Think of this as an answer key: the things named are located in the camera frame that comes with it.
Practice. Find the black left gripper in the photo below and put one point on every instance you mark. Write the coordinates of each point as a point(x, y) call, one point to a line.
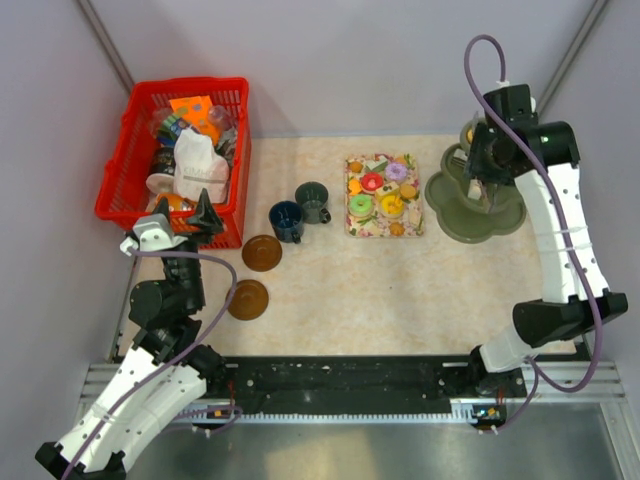
point(207, 218)

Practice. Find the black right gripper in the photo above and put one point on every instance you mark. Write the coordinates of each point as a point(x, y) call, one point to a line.
point(476, 168)

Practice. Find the stainless steel food tongs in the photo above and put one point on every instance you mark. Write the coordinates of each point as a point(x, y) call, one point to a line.
point(489, 196)

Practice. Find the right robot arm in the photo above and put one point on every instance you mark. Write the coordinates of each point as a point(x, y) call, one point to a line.
point(541, 160)

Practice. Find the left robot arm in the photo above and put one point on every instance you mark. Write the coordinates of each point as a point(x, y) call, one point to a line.
point(167, 366)

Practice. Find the chocolate cake slice with cherry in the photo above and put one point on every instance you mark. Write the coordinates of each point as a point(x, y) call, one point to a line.
point(461, 163)

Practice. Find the white cream cake slice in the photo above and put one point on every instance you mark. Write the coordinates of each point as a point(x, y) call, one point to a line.
point(475, 190)

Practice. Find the white cloth bag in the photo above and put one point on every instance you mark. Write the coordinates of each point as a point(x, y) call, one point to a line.
point(198, 166)

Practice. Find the black cylindrical can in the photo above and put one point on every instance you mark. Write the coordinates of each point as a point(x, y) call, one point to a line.
point(163, 161)

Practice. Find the red plastic basket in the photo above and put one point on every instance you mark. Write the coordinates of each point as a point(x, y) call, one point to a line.
point(128, 192)

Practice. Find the green three-tier dessert stand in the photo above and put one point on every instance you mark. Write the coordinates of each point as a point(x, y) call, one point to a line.
point(459, 217)

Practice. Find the brown wooden coaster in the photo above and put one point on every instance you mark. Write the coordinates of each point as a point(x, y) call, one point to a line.
point(250, 300)
point(262, 253)

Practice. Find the round tan cracker biscuit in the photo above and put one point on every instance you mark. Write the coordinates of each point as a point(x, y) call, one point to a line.
point(407, 191)

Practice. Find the purple frosted donut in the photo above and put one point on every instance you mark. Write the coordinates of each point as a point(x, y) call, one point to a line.
point(396, 172)

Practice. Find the dark blue mug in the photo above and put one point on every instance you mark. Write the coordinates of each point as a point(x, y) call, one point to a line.
point(287, 222)

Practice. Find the orange dotted box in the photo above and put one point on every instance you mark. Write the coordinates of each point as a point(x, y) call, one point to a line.
point(195, 111)

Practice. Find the yellow frosted donut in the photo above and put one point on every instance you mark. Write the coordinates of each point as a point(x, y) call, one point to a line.
point(392, 206)

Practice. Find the floral rectangular serving tray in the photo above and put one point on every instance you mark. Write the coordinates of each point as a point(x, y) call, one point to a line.
point(382, 196)

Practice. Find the red round donut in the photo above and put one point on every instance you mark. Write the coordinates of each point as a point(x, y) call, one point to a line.
point(371, 181)

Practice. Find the dark green mug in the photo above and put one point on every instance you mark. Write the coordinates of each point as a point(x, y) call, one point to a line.
point(313, 198)

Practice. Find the green frosted donut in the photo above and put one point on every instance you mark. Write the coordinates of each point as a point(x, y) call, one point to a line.
point(361, 205)

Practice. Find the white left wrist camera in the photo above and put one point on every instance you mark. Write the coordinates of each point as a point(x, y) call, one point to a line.
point(140, 239)

